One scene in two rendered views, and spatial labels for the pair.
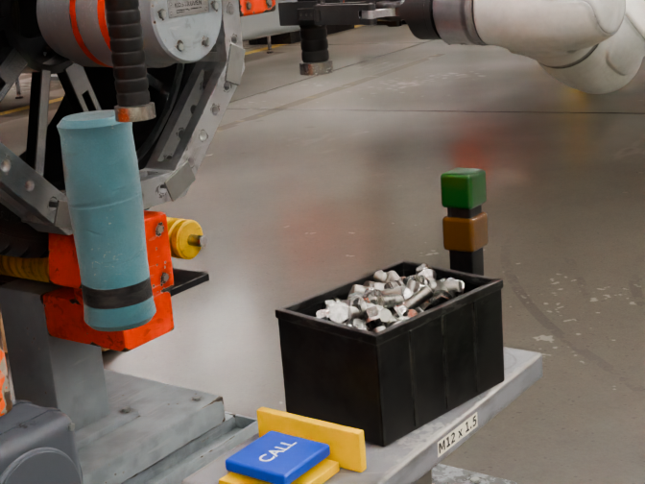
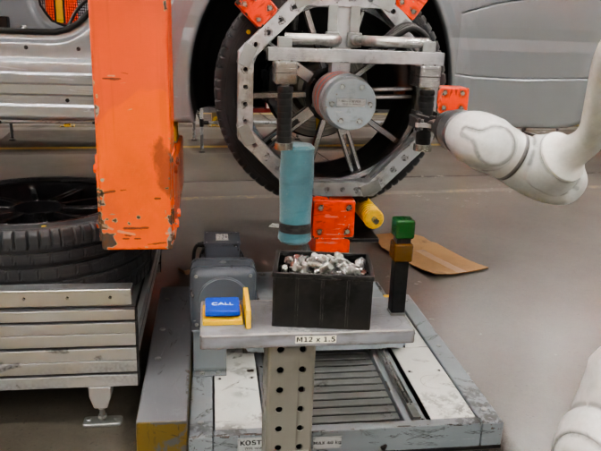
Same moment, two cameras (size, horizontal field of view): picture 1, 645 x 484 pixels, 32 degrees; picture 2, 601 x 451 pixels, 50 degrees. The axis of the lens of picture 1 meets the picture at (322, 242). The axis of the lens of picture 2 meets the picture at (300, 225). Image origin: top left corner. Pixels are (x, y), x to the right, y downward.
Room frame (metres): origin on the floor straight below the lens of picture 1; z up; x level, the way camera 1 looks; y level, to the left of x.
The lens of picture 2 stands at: (0.19, -0.90, 1.02)
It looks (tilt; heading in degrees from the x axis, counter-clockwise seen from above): 17 degrees down; 45
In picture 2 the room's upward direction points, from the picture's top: 2 degrees clockwise
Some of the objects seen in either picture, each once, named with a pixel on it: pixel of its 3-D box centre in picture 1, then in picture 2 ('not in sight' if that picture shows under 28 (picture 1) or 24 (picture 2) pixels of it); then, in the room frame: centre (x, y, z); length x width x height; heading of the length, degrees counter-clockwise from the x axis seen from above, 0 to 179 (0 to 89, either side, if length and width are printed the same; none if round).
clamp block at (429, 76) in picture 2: not in sight; (424, 74); (1.51, 0.01, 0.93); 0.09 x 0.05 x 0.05; 53
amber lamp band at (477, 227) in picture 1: (465, 230); (401, 250); (1.23, -0.16, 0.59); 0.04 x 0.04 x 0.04; 53
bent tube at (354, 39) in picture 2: not in sight; (390, 28); (1.50, 0.12, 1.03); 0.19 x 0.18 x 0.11; 53
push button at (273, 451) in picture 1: (278, 462); (222, 309); (0.93, 0.06, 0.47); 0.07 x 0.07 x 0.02; 53
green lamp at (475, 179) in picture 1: (464, 188); (402, 227); (1.23, -0.16, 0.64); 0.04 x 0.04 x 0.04; 53
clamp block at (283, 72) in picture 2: not in sight; (283, 71); (1.24, 0.22, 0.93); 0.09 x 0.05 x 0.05; 53
